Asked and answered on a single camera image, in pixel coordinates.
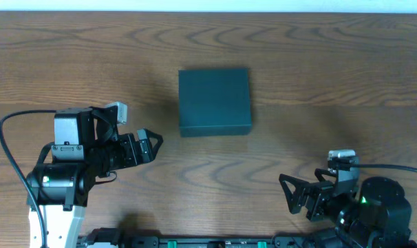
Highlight dark green box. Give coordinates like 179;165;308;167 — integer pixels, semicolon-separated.
178;68;253;137

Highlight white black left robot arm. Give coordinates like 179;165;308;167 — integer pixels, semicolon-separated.
26;104;163;247

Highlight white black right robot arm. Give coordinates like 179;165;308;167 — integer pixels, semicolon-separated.
279;174;417;248

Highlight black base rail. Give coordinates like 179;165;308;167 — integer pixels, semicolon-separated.
77;227;391;248

